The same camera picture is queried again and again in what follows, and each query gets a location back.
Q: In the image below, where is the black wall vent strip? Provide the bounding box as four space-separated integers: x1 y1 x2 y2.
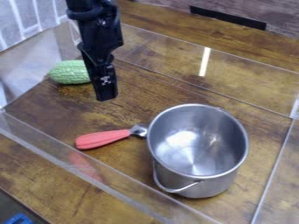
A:
189 5 266 31

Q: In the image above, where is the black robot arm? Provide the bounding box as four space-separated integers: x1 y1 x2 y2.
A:
65 0 124 102

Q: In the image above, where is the blue object at corner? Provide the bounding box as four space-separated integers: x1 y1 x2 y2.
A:
4 213 33 224

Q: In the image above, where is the green bitter gourd toy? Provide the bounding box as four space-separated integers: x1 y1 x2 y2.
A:
49 59 89 85

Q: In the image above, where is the pink handled metal spoon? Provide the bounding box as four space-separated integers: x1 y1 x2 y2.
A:
74 123 148 150

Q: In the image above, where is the stainless steel pot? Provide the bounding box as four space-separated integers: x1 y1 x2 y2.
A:
146 103 248 199

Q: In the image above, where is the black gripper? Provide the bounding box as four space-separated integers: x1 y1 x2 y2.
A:
65 0 124 102

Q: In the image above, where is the clear acrylic barrier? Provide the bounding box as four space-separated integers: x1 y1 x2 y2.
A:
0 25 299 224

